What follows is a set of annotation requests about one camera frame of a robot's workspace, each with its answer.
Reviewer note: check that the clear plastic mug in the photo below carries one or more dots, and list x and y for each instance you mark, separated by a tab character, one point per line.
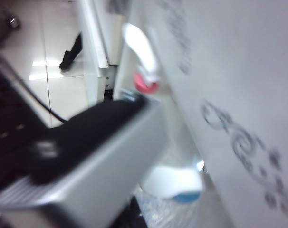
163	213

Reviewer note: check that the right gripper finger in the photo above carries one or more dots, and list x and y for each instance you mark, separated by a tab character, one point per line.
134	213

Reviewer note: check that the white desk cabinet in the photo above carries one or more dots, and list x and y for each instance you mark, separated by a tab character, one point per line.
98	35

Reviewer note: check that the blue-collared white tap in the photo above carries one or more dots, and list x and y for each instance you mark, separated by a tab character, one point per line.
172	183

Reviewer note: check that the black object on floor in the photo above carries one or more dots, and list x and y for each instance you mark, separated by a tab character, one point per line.
71	53

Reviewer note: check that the white water dispenser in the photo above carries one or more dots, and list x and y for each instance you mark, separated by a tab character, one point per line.
229	71

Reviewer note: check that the pink-collared white tap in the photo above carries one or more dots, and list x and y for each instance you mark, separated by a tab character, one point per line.
144	54

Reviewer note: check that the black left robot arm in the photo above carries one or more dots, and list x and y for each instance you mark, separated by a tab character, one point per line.
6	118

